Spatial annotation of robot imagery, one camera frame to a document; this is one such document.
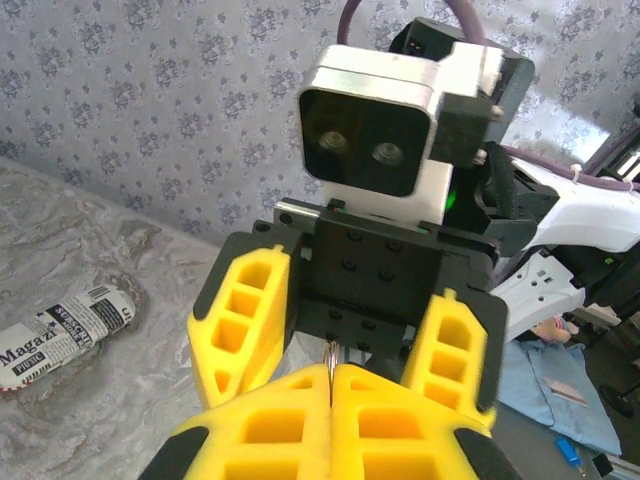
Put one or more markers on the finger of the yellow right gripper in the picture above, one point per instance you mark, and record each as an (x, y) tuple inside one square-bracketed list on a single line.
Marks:
[(480, 360), (205, 345)]

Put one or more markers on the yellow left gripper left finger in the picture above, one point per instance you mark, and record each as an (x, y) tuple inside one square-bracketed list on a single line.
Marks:
[(260, 435)]

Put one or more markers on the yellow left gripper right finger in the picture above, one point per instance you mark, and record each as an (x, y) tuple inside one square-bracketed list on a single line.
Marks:
[(400, 435)]

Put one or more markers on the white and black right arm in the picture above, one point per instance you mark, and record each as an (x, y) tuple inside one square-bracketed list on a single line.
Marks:
[(575, 220)]

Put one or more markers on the light blue cloth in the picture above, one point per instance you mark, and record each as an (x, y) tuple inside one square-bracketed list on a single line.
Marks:
[(540, 380)]

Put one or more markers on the pink card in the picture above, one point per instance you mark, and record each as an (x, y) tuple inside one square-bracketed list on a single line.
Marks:
[(565, 391)]

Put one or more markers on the small blue plastic object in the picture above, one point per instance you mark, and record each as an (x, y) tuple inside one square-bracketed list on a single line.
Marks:
[(569, 450)]

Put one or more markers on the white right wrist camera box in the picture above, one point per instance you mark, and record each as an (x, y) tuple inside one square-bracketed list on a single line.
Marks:
[(360, 140)]

